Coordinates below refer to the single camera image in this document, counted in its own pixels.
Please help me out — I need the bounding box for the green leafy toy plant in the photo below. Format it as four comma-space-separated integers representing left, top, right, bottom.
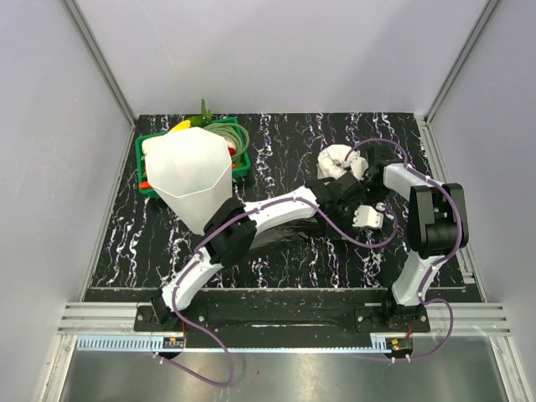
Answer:
189, 99, 213, 127

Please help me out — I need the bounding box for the right aluminium frame post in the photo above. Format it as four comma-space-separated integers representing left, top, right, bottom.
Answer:
422, 0, 502, 125

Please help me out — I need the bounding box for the green coiled bean bundle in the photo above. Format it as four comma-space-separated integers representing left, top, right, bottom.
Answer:
204, 123, 250, 157

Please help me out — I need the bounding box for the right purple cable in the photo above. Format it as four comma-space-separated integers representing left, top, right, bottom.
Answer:
343, 138, 469, 362

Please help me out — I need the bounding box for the yellow toy vegetable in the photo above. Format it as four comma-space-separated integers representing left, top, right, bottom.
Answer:
169, 120, 192, 133

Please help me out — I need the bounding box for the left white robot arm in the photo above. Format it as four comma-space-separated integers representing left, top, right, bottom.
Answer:
150, 172, 365, 331

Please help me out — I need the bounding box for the white toy radish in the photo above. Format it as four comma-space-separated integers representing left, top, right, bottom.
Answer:
141, 136, 162, 155

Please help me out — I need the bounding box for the white translucent trash bin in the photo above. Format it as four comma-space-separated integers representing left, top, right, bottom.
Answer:
145, 127, 233, 235

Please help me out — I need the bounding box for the left aluminium frame post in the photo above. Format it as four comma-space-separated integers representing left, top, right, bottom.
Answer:
60, 0, 137, 127

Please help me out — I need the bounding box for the aluminium front rail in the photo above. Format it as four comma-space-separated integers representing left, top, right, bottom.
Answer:
58, 302, 511, 337

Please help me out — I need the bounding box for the aluminium frame post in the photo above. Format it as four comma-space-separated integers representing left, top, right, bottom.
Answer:
60, 0, 137, 127
422, 0, 502, 125

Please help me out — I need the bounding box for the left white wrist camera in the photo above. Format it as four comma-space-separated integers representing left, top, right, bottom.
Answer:
352, 205, 384, 229

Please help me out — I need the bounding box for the white slotted cable duct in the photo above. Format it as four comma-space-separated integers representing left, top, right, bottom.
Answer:
76, 335, 184, 353

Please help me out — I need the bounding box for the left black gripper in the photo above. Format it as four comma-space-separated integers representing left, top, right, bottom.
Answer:
325, 195, 366, 241

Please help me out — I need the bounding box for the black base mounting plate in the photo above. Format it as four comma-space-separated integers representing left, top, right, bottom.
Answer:
133, 287, 431, 335

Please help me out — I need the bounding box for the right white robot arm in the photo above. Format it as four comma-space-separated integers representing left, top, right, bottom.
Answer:
364, 147, 469, 332

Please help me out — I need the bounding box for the black trash bag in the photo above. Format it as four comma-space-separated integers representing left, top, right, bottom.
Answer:
250, 217, 337, 254

